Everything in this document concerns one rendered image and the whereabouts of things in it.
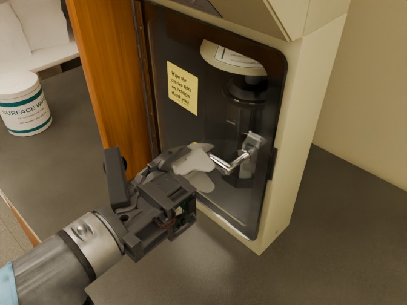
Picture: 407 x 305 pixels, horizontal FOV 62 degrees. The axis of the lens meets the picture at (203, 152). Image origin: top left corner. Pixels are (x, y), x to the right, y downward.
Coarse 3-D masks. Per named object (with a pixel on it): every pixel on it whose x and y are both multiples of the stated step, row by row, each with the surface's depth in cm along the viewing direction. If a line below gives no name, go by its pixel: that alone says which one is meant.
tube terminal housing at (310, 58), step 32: (160, 0) 54; (320, 0) 38; (256, 32) 44; (320, 32) 42; (288, 64) 43; (320, 64) 47; (288, 96) 45; (320, 96) 53; (288, 128) 49; (288, 160) 56; (288, 192) 65; (224, 224) 75; (288, 224) 76
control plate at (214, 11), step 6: (174, 0) 46; (180, 0) 45; (186, 0) 44; (198, 0) 41; (204, 0) 40; (192, 6) 45; (198, 6) 43; (204, 6) 42; (210, 6) 41; (210, 12) 43; (216, 12) 42
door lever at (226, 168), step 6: (240, 150) 55; (210, 156) 54; (216, 156) 54; (240, 156) 55; (246, 156) 55; (216, 162) 53; (222, 162) 53; (228, 162) 53; (234, 162) 54; (240, 162) 54; (246, 162) 56; (216, 168) 54; (222, 168) 52; (228, 168) 52; (222, 174) 53; (228, 174) 53
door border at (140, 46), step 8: (136, 8) 57; (136, 16) 58; (136, 24) 60; (144, 40) 60; (144, 48) 62; (144, 56) 63; (144, 64) 64; (144, 72) 65; (144, 80) 67; (144, 96) 69; (152, 104) 69; (152, 112) 71; (152, 120) 73; (152, 128) 74; (152, 136) 76; (152, 152) 80
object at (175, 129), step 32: (160, 32) 56; (192, 32) 50; (224, 32) 46; (160, 64) 60; (192, 64) 54; (224, 64) 49; (256, 64) 44; (160, 96) 65; (224, 96) 52; (256, 96) 47; (160, 128) 72; (192, 128) 63; (224, 128) 56; (256, 128) 50; (256, 160) 54; (224, 192) 66; (256, 192) 58; (256, 224) 63
